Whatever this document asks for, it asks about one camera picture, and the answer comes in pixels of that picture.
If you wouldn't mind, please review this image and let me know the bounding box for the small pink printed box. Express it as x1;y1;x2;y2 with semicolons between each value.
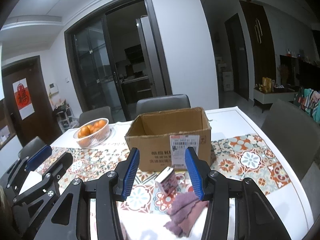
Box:
155;166;178;197

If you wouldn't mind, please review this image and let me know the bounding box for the grey dining chair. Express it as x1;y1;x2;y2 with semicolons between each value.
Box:
136;94;191;115
261;99;319;180
18;137;46;159
79;106;114;127

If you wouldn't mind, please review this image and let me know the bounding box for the mauve fleece towel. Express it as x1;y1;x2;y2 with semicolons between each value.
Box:
164;192;209;237

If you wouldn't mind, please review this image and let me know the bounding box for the patterned table runner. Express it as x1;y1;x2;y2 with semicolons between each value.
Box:
36;134;291;214

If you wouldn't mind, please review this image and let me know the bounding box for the brown cardboard box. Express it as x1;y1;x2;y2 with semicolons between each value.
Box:
125;107;213;172

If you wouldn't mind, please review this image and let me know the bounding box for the white basket of oranges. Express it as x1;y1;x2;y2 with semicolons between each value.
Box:
73;118;111;148

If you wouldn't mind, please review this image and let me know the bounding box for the white shelf rack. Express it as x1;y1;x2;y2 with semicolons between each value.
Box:
53;101;79;133

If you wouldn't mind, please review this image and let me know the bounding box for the grey dining chair left back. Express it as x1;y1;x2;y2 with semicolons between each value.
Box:
79;106;114;127

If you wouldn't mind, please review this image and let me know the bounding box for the red poster on door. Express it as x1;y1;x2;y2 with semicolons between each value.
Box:
12;78;35;120

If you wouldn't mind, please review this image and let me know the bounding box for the white low cabinet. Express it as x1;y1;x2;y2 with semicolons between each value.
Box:
253;89;297;113

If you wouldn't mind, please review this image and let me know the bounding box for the grey dining chair right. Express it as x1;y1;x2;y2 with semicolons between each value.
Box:
261;99;319;180

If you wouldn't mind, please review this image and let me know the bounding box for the colourful clothes pile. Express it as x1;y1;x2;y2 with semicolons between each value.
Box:
293;87;320;124

